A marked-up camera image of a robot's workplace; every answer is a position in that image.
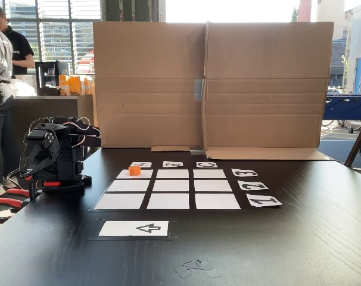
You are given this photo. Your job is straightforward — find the white plastic bags pile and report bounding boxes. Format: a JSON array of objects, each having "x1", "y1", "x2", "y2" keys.
[{"x1": 13, "y1": 74, "x2": 38, "y2": 97}]

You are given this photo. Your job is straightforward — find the blue foosball table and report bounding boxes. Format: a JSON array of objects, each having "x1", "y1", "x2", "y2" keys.
[{"x1": 322, "y1": 94, "x2": 361, "y2": 133}]

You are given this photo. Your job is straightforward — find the clear tape scraps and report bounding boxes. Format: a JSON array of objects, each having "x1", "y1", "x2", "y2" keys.
[{"x1": 173, "y1": 258, "x2": 223, "y2": 279}]

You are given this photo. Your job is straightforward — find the white paper grid square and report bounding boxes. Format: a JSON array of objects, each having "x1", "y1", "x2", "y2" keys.
[
  {"x1": 105, "y1": 179, "x2": 151, "y2": 192},
  {"x1": 193, "y1": 169, "x2": 228, "y2": 179},
  {"x1": 152, "y1": 179, "x2": 189, "y2": 192},
  {"x1": 194, "y1": 193, "x2": 242, "y2": 210},
  {"x1": 147, "y1": 193, "x2": 190, "y2": 210},
  {"x1": 116, "y1": 169, "x2": 154, "y2": 179},
  {"x1": 155, "y1": 169, "x2": 189, "y2": 179},
  {"x1": 94, "y1": 193, "x2": 145, "y2": 210},
  {"x1": 194, "y1": 179, "x2": 234, "y2": 192}
]

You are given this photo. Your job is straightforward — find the red handled spring clamp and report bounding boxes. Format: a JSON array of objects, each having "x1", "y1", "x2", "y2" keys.
[{"x1": 0, "y1": 188, "x2": 31, "y2": 224}]

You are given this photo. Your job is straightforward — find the red white servo cable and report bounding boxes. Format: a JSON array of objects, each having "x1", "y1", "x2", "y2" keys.
[{"x1": 30, "y1": 116, "x2": 101, "y2": 148}]

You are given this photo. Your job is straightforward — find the number 2 paper sheet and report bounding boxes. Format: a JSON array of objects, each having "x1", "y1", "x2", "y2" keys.
[{"x1": 237, "y1": 180, "x2": 269, "y2": 191}]

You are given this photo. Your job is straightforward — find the orange juice carton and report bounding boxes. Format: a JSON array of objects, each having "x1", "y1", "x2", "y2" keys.
[
  {"x1": 83, "y1": 76, "x2": 95, "y2": 95},
  {"x1": 58, "y1": 74, "x2": 70, "y2": 96},
  {"x1": 67, "y1": 76, "x2": 82, "y2": 95}
]

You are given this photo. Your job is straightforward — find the brown cardboard panel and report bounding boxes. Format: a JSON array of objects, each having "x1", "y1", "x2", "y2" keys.
[
  {"x1": 201, "y1": 21, "x2": 335, "y2": 161},
  {"x1": 92, "y1": 21, "x2": 210, "y2": 153}
]

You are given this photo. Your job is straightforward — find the white arrow paper sheet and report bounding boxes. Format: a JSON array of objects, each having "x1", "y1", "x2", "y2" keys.
[{"x1": 98, "y1": 220, "x2": 169, "y2": 237}]

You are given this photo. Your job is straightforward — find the number 3 paper sheet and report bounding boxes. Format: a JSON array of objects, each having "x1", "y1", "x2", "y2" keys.
[{"x1": 231, "y1": 168, "x2": 259, "y2": 178}]

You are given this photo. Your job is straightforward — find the number 1 paper sheet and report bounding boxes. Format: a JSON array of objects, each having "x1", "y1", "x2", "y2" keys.
[{"x1": 245, "y1": 193, "x2": 284, "y2": 207}]

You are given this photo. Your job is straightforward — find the black red bar clamp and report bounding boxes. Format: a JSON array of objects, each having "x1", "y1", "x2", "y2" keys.
[{"x1": 16, "y1": 174, "x2": 63, "y2": 203}]

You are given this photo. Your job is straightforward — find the brown counter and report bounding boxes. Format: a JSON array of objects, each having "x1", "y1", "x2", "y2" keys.
[{"x1": 7, "y1": 94, "x2": 95, "y2": 179}]

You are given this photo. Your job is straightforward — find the black power cable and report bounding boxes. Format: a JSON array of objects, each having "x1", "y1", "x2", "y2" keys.
[{"x1": 6, "y1": 169, "x2": 23, "y2": 189}]

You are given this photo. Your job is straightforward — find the dark wooden easel leg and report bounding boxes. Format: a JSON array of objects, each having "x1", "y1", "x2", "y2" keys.
[{"x1": 344, "y1": 113, "x2": 361, "y2": 167}]

